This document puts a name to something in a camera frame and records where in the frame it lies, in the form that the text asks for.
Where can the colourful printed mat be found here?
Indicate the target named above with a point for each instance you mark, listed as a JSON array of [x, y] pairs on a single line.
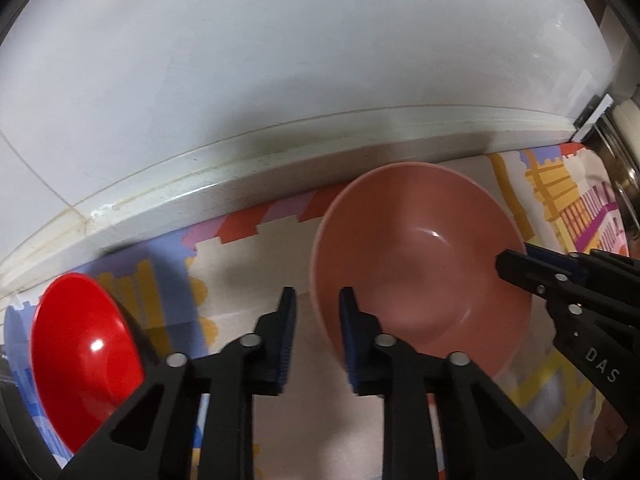
[[235, 280]]

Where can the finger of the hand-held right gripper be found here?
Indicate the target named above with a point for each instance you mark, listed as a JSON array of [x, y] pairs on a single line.
[[560, 262], [585, 340]]

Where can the pink bowl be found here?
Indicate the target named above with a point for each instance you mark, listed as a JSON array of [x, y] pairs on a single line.
[[425, 240]]

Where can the large steel pot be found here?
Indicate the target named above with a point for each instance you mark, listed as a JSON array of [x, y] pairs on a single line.
[[625, 195]]

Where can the metal dish rack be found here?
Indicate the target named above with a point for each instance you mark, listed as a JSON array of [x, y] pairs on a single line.
[[592, 110]]

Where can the person's right hand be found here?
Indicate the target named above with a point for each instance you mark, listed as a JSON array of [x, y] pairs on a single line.
[[610, 430]]

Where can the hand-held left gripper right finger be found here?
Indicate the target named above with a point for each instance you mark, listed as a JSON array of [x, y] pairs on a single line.
[[350, 345]]

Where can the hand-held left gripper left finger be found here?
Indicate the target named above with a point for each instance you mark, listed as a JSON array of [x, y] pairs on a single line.
[[286, 340]]

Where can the red and black bowl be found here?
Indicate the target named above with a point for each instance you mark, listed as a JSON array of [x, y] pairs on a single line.
[[80, 350]]

